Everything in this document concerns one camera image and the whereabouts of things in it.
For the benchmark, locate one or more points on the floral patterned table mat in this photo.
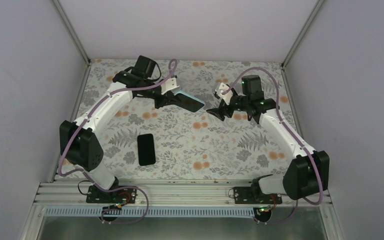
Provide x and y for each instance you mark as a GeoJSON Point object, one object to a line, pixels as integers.
{"type": "Point", "coordinates": [196, 145]}

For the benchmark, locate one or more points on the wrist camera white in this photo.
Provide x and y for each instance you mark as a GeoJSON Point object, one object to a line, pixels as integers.
{"type": "Point", "coordinates": [169, 85]}
{"type": "Point", "coordinates": [222, 91]}

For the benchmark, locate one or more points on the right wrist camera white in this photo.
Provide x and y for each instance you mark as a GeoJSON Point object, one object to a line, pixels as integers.
{"type": "Point", "coordinates": [222, 91]}

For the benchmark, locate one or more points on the black phone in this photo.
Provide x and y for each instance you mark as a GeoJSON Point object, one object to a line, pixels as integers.
{"type": "Point", "coordinates": [146, 150]}

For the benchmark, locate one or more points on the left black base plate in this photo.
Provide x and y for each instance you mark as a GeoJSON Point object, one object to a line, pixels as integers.
{"type": "Point", "coordinates": [123, 196]}

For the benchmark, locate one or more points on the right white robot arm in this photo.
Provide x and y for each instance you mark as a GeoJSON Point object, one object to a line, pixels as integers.
{"type": "Point", "coordinates": [308, 169]}

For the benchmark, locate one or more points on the black smartphone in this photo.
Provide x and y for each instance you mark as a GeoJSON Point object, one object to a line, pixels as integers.
{"type": "Point", "coordinates": [188, 102]}

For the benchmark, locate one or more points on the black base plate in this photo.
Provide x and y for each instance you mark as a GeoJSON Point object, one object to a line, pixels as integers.
{"type": "Point", "coordinates": [245, 195]}
{"type": "Point", "coordinates": [123, 196]}

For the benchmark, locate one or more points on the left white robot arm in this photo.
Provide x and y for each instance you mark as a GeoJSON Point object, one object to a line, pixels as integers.
{"type": "Point", "coordinates": [80, 148]}

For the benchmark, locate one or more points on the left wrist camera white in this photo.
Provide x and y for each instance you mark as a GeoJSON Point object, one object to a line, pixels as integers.
{"type": "Point", "coordinates": [169, 85]}

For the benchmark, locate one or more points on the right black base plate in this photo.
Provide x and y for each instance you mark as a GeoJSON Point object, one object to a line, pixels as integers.
{"type": "Point", "coordinates": [245, 195]}

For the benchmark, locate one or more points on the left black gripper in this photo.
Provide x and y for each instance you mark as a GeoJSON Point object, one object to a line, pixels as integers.
{"type": "Point", "coordinates": [165, 100]}

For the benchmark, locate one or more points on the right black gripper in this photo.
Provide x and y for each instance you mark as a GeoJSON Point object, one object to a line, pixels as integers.
{"type": "Point", "coordinates": [219, 112]}

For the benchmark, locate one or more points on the aluminium rail base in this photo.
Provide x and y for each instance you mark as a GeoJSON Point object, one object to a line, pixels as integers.
{"type": "Point", "coordinates": [155, 198]}

